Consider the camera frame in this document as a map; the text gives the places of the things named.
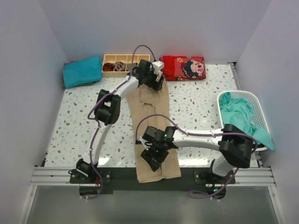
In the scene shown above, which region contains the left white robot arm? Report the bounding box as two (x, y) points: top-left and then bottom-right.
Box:
(71, 59), (164, 183)

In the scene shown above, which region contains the white plastic laundry basket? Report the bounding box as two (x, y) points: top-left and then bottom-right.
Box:
(217, 90), (273, 152)

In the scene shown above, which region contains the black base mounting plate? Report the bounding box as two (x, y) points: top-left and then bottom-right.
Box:
(68, 168), (235, 196)

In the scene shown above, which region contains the brown floral fabric item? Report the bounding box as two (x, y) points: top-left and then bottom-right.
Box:
(114, 61), (126, 71)

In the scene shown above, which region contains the wooden compartment box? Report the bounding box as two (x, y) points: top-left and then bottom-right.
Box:
(101, 54), (150, 78)

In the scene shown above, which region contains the beige t shirt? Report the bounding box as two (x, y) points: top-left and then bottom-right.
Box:
(126, 81), (181, 183)

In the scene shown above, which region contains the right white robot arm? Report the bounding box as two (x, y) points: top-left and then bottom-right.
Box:
(137, 124), (257, 183)

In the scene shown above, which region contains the teal shirt in basket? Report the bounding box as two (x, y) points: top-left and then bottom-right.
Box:
(221, 92), (276, 151)

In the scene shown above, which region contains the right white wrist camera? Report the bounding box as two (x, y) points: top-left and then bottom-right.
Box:
(135, 136), (152, 150)

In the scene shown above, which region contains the folded teal t shirt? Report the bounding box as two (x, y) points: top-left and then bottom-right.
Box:
(63, 56), (102, 89)

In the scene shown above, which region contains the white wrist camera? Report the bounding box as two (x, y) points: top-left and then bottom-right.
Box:
(152, 61), (164, 75)
(135, 136), (152, 150)

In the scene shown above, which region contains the red cartoon folded cloth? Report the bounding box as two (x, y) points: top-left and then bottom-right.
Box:
(159, 56), (206, 81)

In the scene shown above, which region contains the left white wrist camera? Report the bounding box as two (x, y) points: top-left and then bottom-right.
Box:
(152, 61), (164, 75)

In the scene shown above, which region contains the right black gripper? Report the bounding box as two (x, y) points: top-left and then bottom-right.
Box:
(141, 141), (169, 172)

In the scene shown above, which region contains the grey fabric item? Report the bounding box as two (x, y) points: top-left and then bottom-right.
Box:
(126, 63), (137, 72)

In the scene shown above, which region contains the orange black fabric item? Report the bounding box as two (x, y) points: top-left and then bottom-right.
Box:
(102, 63), (114, 71)

